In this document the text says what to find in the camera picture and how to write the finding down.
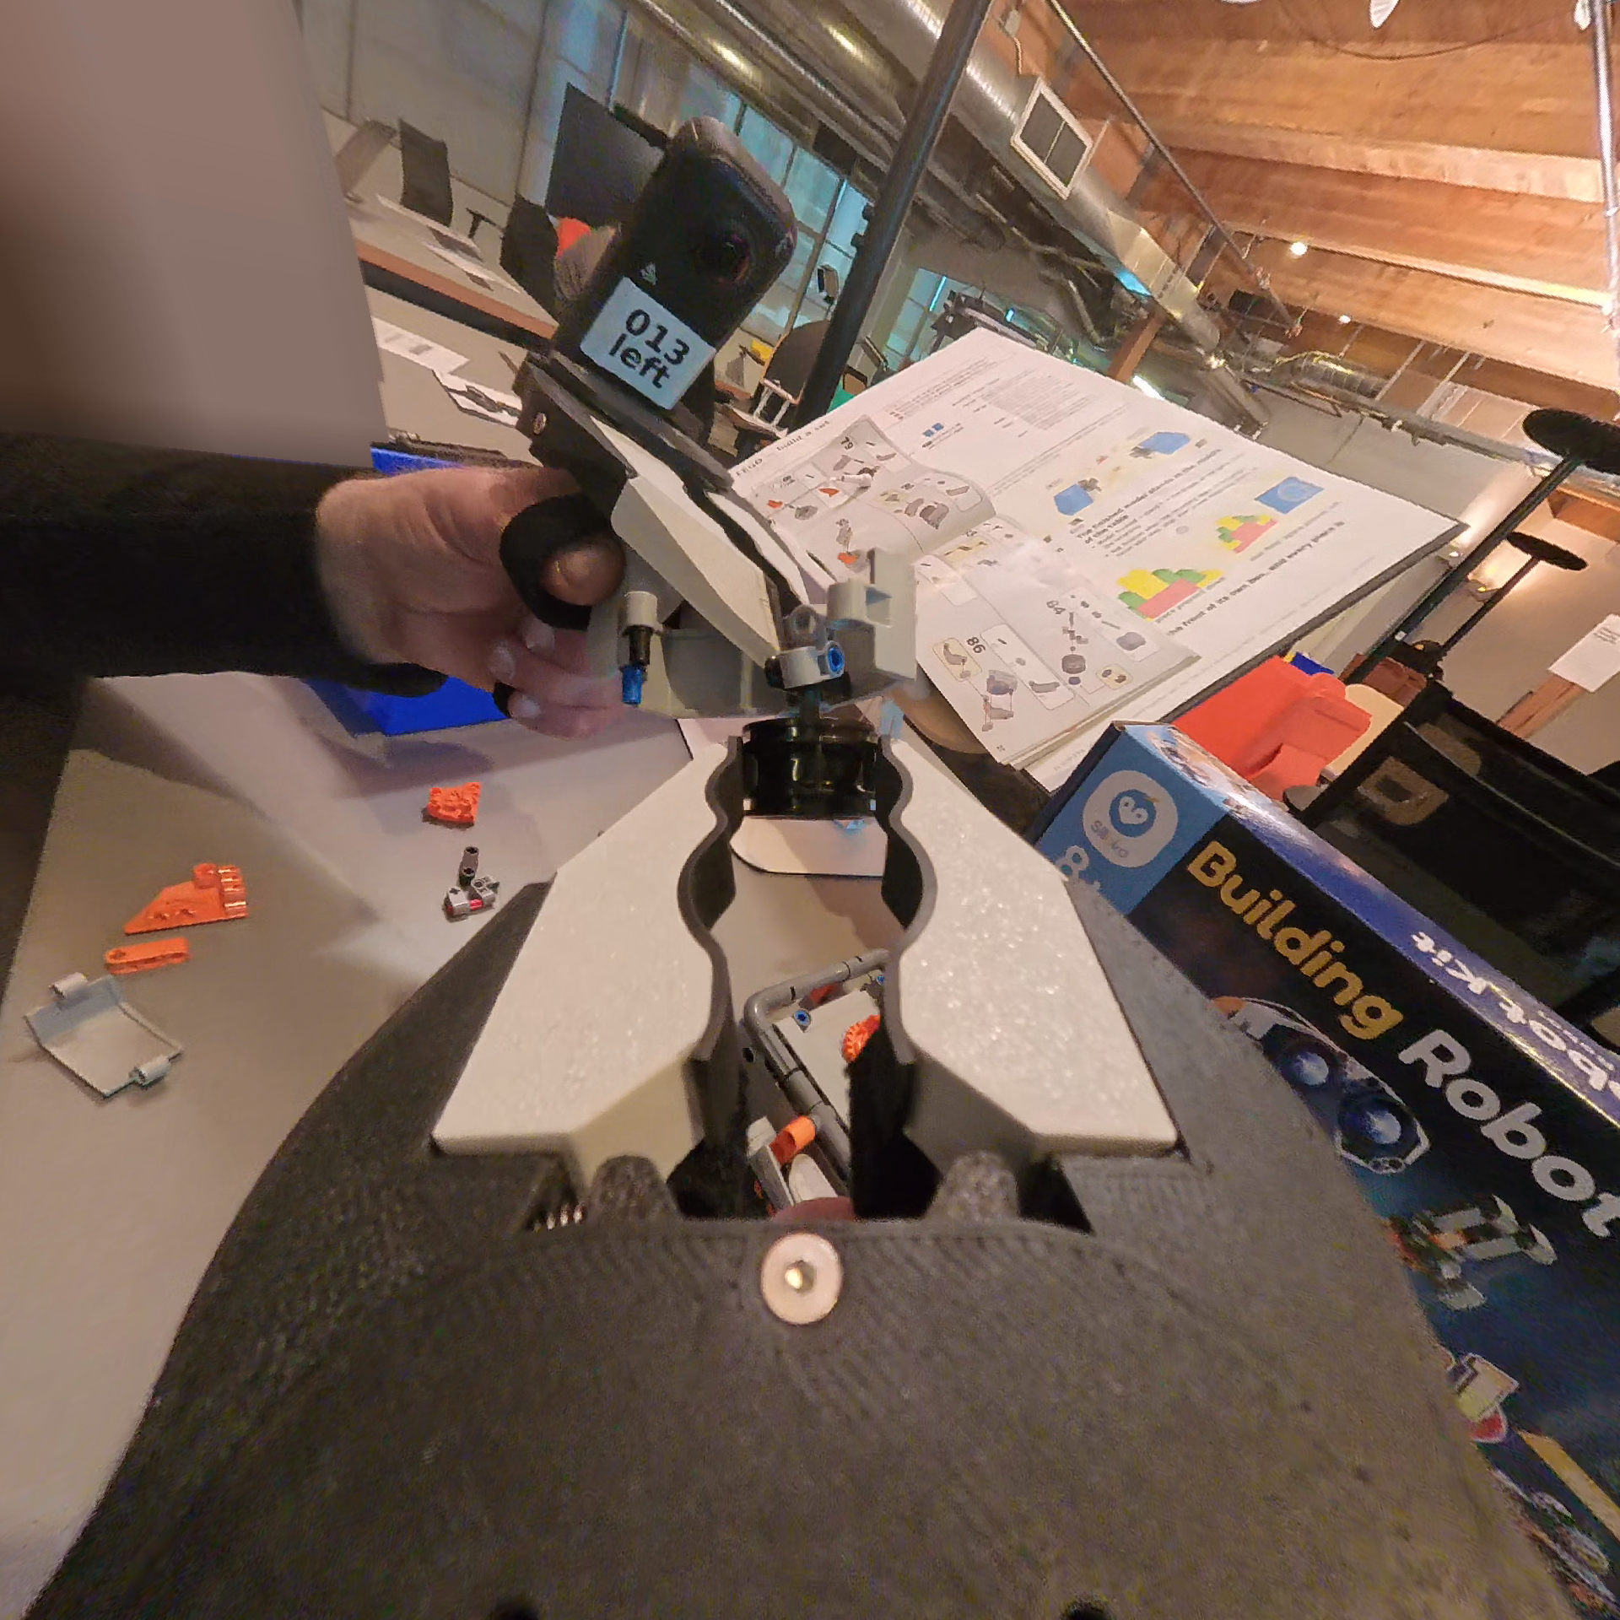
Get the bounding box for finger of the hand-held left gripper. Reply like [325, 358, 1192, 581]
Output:
[671, 436, 840, 628]
[595, 456, 786, 665]

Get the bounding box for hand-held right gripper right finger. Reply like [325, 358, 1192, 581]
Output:
[885, 739, 1180, 1180]

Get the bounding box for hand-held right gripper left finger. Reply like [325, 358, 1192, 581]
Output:
[435, 748, 750, 1171]

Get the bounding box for person's left hand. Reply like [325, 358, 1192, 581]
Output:
[316, 456, 659, 741]

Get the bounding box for black office chair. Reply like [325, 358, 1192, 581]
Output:
[499, 198, 622, 319]

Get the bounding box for grey orange tracked toy robot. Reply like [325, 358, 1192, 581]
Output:
[738, 942, 892, 1205]

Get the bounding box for black stand pole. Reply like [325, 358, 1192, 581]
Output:
[860, 0, 1002, 356]

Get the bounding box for printed paper sheet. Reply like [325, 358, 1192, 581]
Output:
[374, 318, 526, 426]

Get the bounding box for blue plastic bin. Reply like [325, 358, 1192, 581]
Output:
[303, 444, 537, 741]

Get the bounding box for blue cardboard box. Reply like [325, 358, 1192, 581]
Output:
[1032, 723, 1620, 1620]

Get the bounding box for red plastic bin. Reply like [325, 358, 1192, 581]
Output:
[1169, 653, 1381, 812]

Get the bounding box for open instruction booklet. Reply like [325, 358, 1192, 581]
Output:
[721, 329, 1464, 775]

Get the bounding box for orange flat panel piece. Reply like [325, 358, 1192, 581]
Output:
[121, 861, 252, 937]

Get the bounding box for grey flat hinged panel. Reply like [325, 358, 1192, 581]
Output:
[24, 976, 183, 1101]

